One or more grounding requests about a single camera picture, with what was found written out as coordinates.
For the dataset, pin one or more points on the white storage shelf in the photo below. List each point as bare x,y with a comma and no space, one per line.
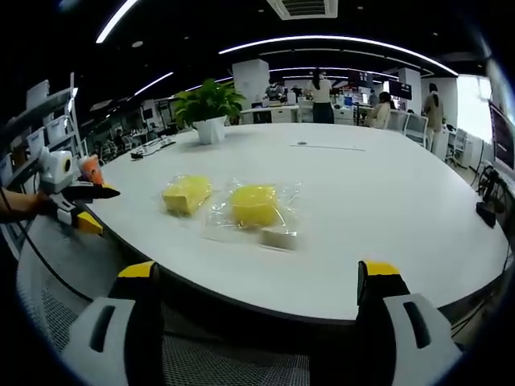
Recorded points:
40,120

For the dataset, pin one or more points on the rectangular yellow silicone block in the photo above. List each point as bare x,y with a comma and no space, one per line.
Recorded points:
187,194

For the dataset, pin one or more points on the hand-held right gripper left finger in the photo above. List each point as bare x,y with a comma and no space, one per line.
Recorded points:
108,333

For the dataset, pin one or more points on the white power strip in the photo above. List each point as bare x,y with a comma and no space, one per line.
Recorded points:
155,145

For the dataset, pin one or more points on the round yellow silicone block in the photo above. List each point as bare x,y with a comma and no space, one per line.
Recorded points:
253,209

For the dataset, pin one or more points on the yellow round sponge in bag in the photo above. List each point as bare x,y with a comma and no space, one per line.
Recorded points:
253,213

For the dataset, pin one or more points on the ceiling air vent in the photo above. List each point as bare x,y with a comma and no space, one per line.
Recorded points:
302,8

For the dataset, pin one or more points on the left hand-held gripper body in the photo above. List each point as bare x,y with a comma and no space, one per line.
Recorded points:
56,171

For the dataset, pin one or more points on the green potted plant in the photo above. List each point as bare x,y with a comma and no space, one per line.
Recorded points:
209,100

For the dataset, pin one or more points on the white office chair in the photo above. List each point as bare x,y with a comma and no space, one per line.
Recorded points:
416,126

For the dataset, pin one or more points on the orange and white object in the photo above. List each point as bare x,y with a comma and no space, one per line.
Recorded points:
91,169

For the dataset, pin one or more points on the black device on table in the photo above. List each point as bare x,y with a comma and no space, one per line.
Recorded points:
486,213

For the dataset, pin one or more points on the dark monitor screen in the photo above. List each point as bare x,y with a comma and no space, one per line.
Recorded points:
503,132

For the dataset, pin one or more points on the white plant pot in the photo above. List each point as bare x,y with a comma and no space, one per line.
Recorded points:
210,129

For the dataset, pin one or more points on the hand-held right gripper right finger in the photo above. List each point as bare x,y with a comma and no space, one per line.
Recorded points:
406,329

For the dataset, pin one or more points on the mesh office chair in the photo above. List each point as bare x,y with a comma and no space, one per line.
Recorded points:
169,346

